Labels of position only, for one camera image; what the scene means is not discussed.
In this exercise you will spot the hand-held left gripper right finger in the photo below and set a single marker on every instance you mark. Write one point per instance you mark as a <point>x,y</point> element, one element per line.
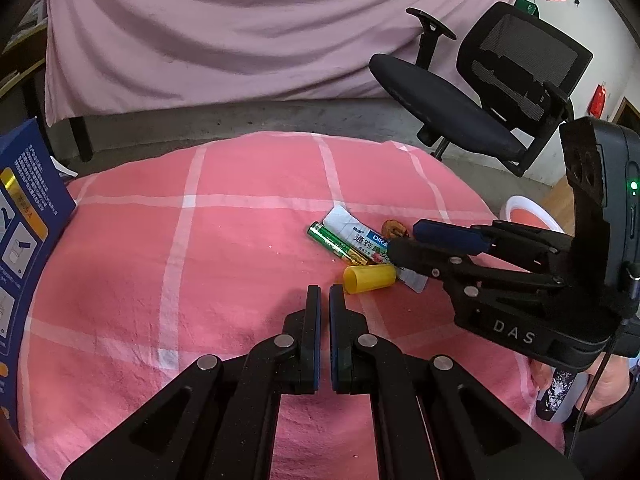
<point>336,340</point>

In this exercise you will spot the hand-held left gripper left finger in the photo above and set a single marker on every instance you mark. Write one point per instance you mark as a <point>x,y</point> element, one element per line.
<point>312,340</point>

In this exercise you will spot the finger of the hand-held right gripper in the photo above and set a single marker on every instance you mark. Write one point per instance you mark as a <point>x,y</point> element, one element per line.
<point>425,257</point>
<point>445,232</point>

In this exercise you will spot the white printed sachet wrapper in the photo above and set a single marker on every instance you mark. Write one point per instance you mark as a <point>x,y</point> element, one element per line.
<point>345,222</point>

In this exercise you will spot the person's right hand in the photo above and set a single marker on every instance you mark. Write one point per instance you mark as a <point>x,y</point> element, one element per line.
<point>612,382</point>

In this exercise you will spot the brown nut shell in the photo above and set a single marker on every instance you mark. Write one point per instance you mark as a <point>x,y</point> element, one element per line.
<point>395,227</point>

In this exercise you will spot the yellow plastic cap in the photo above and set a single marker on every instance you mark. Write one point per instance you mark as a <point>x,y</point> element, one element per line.
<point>370,278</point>

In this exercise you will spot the green battery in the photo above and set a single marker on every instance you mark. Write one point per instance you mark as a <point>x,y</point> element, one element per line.
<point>332,241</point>

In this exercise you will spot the black mesh office chair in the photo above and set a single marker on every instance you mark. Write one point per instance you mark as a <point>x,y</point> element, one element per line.
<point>450,105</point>

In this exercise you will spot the pink checkered tablecloth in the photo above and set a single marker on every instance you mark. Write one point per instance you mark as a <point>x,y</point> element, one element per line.
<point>250,170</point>

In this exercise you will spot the red hanging ornament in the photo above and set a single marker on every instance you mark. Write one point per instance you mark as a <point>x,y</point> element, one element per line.
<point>597,99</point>

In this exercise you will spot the dark wooden door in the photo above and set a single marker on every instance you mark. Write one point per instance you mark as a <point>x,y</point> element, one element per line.
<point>630,117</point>

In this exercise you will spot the green tag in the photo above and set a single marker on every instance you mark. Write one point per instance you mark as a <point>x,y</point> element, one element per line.
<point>526,6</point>

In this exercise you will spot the pink curtain cloth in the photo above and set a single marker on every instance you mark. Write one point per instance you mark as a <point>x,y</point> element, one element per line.
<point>250,35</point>

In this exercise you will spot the black metal table leg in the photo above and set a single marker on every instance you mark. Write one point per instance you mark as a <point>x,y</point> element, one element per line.
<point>82,140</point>

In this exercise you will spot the blue cardboard box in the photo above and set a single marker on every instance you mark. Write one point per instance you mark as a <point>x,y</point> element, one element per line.
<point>25,210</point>

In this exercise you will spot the wooden shelf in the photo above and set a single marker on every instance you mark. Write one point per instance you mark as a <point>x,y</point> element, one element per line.
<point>25,67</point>

